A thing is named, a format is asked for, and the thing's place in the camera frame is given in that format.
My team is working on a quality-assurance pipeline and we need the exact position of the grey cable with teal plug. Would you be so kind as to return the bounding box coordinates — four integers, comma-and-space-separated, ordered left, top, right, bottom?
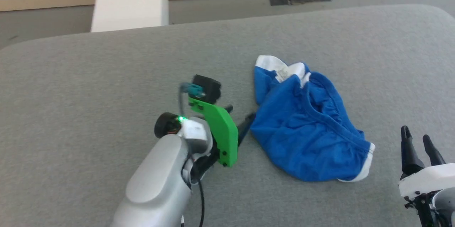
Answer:
179, 82, 206, 114

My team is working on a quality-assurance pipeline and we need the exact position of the grey fabric sofa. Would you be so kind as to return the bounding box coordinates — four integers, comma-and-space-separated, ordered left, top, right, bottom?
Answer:
0, 4, 455, 227

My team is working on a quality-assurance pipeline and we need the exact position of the white rectangular block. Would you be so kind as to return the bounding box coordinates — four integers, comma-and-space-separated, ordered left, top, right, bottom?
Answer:
91, 0, 170, 33

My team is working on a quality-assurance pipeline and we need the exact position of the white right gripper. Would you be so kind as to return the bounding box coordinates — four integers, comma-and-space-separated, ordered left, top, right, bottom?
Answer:
398, 125, 455, 199

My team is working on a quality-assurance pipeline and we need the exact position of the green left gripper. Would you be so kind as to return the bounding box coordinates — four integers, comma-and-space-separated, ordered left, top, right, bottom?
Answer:
188, 98, 257, 168

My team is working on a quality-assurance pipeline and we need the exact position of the blue garment with white trim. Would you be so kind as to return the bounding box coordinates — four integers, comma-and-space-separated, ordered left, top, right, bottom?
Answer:
250, 55, 376, 183

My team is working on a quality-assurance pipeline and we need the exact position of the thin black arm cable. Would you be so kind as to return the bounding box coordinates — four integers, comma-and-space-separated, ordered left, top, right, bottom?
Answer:
197, 180, 206, 227

